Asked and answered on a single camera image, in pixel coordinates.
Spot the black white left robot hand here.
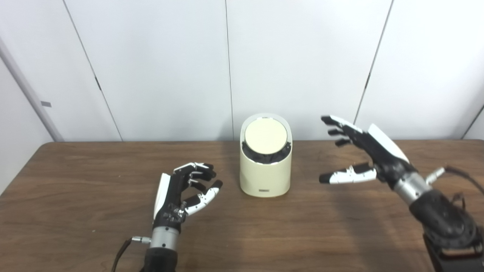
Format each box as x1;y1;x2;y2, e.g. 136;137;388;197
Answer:
152;162;223;231

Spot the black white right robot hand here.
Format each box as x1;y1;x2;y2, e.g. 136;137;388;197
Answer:
319;115;418;189

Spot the cream-colored desktop trash bin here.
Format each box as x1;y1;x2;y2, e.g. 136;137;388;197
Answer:
239;113;293;198

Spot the cream round bin lid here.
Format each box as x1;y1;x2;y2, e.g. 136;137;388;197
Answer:
244;118;288;154

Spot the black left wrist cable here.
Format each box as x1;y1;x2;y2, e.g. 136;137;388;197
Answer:
112;236;152;272

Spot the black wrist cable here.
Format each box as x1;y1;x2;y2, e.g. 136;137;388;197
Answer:
112;236;152;272
425;166;484;201

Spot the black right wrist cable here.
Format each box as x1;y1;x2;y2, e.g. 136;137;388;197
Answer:
425;166;484;201

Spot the grey wall corner post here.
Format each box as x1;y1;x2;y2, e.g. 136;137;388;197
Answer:
0;38;64;142

